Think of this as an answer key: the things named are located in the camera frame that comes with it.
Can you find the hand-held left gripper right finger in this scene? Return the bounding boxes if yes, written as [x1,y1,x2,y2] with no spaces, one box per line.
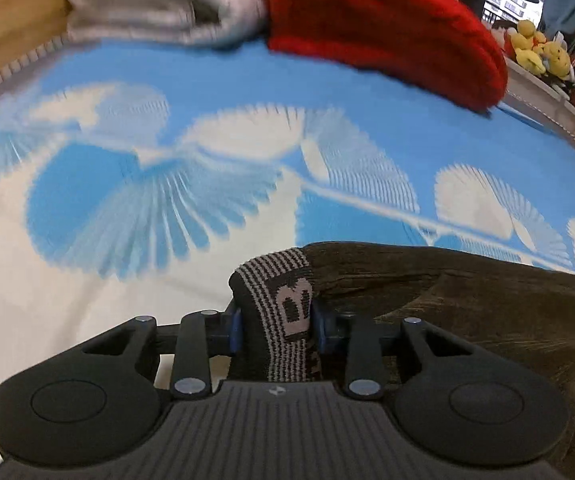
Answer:
[310,303,474,401]

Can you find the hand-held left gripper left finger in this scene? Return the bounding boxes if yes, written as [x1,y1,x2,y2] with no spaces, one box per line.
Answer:
[75,309,243,401]

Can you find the brown corduroy pants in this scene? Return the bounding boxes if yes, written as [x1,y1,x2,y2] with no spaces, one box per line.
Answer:
[228,241,575,480]

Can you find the blue white printed bed sheet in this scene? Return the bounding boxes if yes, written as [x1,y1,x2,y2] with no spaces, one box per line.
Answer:
[0,35,575,480]

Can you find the red folded blanket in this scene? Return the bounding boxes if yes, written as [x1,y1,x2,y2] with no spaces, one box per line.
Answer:
[266,0,511,112]

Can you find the white window sill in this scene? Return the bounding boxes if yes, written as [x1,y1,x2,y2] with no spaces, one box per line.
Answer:
[501,55,575,161]

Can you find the white folded blanket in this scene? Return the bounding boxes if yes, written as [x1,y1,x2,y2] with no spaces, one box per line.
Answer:
[60,0,288,51]

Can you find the yellow plush toy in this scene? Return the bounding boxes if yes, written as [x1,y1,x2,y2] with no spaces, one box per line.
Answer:
[515,48,548,77]
[515,19,548,51]
[542,40,573,80]

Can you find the window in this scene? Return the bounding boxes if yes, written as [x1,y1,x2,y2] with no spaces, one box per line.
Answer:
[481,0,544,27]

